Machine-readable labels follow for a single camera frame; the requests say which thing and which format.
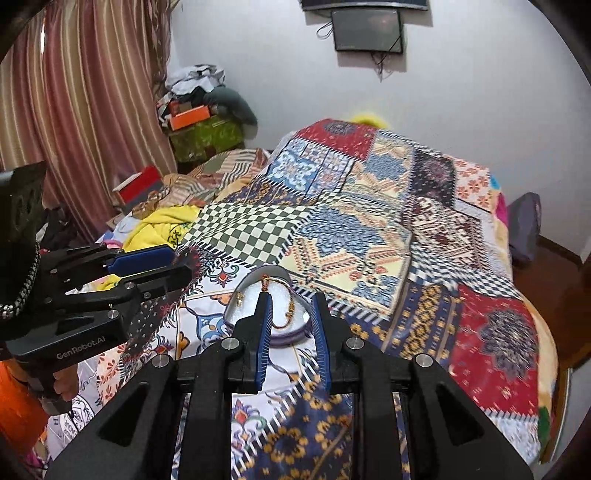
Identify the red braided cord bracelet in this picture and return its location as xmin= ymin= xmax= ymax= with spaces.
xmin=257 ymin=272 xmax=298 ymax=331

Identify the left hand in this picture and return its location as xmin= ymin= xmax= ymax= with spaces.
xmin=53 ymin=365 xmax=79 ymax=401

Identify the yellow cartoon blanket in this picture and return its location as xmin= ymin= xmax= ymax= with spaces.
xmin=96 ymin=204 xmax=202 ymax=292

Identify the red book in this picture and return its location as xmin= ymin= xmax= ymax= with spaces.
xmin=112 ymin=165 xmax=161 ymax=205

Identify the striped brown pillow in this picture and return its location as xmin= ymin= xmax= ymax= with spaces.
xmin=131 ymin=149 xmax=270 ymax=220

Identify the green storage box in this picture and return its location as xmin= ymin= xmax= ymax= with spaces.
xmin=168 ymin=116 xmax=245 ymax=162

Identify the striped pink curtain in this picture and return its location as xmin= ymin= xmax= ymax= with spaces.
xmin=1 ymin=1 xmax=176 ymax=241

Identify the orange box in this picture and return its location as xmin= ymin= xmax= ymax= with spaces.
xmin=169 ymin=105 xmax=211 ymax=131

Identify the patchwork patterned bedspread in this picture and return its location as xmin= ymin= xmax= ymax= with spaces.
xmin=47 ymin=119 xmax=556 ymax=479

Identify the pile of clothes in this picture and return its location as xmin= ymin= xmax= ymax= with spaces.
xmin=156 ymin=64 xmax=257 ymax=130

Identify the dark blue bag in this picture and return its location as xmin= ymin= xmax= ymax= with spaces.
xmin=508 ymin=192 xmax=542 ymax=264

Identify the wall-mounted black screen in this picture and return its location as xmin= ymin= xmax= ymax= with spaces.
xmin=300 ymin=0 xmax=429 ymax=55

